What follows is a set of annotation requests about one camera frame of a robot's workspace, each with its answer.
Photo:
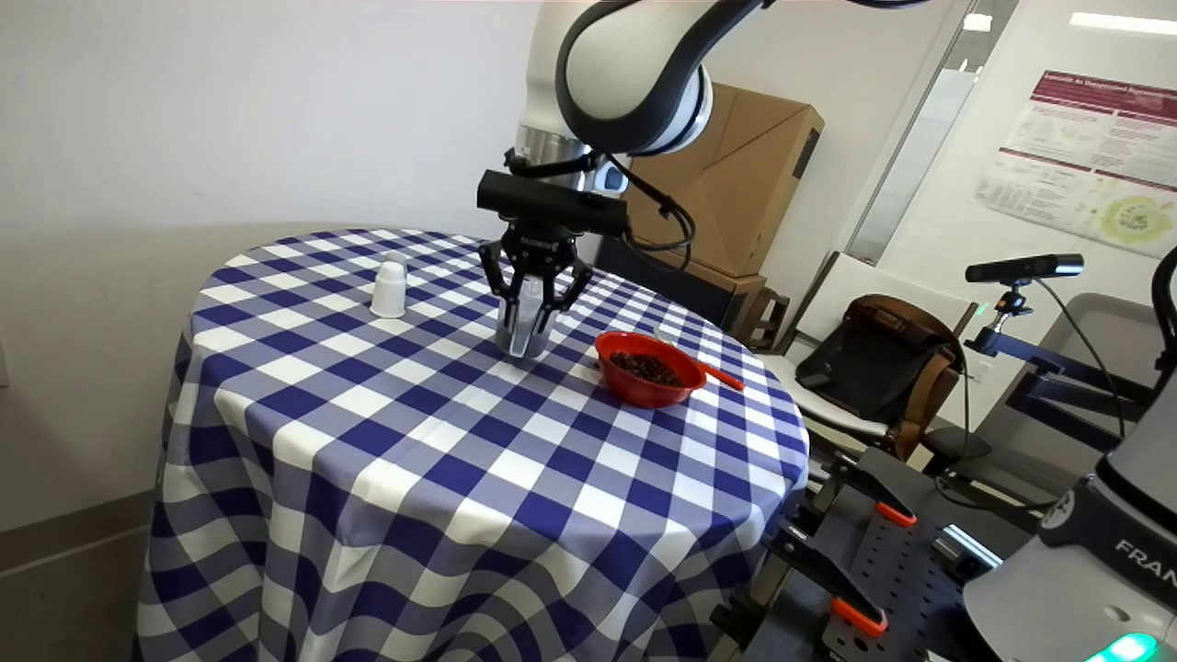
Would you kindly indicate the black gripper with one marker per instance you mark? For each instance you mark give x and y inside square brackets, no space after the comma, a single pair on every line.
[562,279]

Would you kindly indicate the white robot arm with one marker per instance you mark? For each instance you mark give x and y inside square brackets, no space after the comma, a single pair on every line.
[609,83]

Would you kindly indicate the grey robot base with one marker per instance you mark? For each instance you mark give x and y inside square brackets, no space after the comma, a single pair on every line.
[1097,581]

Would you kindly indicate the red plastic bowl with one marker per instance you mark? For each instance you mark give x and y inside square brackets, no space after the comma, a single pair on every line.
[645,370]

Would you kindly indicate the small white bottle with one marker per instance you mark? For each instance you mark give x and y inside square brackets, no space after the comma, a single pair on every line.
[391,292]

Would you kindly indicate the large cardboard box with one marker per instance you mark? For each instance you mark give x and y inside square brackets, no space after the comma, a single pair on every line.
[738,176]

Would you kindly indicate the blue white checkered tablecloth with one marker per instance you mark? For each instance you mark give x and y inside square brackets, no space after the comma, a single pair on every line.
[341,488]

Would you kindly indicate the black brown bag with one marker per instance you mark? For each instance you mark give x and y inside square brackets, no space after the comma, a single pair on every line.
[889,361]

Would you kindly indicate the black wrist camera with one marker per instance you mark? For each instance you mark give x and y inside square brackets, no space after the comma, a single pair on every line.
[548,209]

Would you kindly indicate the orange handled clamp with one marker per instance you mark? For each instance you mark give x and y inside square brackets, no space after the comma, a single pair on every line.
[846,598]

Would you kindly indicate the black camera on stand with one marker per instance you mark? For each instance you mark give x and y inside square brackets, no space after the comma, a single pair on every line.
[1024,271]

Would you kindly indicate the wall poster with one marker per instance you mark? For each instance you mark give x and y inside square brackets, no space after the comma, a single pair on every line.
[1092,160]

